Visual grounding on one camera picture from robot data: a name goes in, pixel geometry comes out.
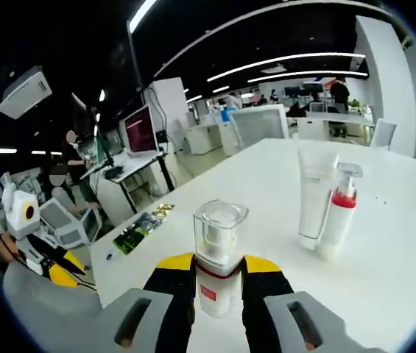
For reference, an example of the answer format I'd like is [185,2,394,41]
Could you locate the gold foil packet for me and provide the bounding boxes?
[152,203,175,218]

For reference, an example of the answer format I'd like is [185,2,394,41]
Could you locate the white skincare bottle red label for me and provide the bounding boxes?
[191,199,250,320]

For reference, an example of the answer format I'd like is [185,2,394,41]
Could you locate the grey mesh chair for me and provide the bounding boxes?
[3,260,120,353]

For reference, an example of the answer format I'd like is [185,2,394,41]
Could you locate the white ceiling air conditioner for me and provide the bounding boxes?
[0,65,53,119]

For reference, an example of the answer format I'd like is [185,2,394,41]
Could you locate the white plastic chair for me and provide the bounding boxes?
[371,118,397,151]

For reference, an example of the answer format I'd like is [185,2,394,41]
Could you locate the white skincare tube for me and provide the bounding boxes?
[297,144,340,252]

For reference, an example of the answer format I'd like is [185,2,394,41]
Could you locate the white desk partition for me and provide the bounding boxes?
[228,104,289,150]

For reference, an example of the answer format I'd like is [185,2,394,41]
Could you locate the white skincare bottle red collar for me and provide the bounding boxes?
[317,162,364,261]

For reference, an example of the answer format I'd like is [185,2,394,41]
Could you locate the white standing desk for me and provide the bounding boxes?
[82,150,175,214]

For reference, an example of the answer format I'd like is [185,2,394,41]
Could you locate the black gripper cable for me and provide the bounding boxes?
[0,190,98,291]

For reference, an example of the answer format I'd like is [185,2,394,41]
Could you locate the white mesh office chair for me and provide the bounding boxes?
[40,198,83,248]
[78,207,103,244]

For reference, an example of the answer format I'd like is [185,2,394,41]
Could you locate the black keyboard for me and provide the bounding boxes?
[104,165,124,181]

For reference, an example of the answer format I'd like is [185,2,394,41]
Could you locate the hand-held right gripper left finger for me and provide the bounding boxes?
[113,252,197,353]

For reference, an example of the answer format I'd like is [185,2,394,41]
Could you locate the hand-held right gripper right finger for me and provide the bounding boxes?
[242,254,345,353]

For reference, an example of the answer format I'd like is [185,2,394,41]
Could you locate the maroon screen computer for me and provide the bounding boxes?
[122,104,160,155]

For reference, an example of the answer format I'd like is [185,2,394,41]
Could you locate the green printed packet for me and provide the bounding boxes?
[113,212,166,255]

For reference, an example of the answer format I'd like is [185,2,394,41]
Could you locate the black stand pole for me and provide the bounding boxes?
[94,124,116,169]

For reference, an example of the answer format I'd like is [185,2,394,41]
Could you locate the person's left hand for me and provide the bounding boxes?
[0,231,18,264]

